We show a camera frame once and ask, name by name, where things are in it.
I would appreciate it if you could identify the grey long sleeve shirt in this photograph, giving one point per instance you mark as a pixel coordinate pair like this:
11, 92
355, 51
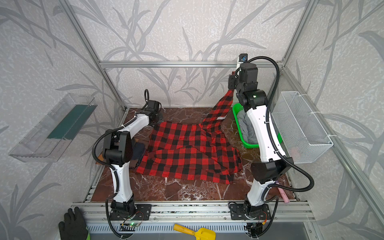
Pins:
247, 128

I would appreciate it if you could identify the aluminium frame crossbar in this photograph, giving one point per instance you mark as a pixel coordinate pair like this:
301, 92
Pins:
166, 64

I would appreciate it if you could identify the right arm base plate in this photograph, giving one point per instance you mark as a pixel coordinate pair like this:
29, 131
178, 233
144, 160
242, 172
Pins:
244, 211

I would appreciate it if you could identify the yellow toy shovel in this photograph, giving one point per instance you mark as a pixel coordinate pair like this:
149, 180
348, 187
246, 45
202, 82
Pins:
201, 234

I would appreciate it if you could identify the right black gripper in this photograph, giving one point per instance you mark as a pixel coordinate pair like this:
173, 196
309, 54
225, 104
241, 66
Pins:
232, 83

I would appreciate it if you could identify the pink object in wire basket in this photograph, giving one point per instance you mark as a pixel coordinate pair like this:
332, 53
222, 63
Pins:
295, 153

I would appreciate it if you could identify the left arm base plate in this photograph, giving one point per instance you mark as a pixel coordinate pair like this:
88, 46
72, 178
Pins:
142, 213

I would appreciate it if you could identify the black glove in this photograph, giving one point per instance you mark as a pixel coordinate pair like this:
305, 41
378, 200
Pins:
74, 226

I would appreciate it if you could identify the aluminium front rail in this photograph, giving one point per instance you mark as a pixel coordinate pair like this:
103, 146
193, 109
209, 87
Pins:
198, 212

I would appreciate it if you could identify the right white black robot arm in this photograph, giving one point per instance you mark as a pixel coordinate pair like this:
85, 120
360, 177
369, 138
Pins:
274, 162

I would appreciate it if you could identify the green plastic basket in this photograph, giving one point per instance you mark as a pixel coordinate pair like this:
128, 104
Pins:
255, 123

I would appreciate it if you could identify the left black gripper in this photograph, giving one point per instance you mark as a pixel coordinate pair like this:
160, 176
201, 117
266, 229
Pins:
159, 118

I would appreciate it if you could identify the clear plastic wall tray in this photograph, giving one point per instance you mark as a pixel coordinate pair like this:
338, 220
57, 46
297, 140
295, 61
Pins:
50, 138

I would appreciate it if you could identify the purple pink toy fork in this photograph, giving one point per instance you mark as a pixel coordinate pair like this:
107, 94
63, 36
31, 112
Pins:
284, 195

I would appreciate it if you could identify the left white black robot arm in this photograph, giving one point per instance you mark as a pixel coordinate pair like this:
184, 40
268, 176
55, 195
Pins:
123, 197

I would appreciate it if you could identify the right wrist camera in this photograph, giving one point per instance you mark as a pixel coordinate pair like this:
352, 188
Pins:
243, 58

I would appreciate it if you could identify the folded brown plaid shirt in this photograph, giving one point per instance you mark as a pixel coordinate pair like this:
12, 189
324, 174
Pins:
138, 151

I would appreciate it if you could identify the white wire mesh basket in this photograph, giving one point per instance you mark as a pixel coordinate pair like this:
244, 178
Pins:
300, 127

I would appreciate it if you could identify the red black plaid shirt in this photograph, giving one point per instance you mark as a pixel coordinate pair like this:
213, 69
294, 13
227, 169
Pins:
193, 151

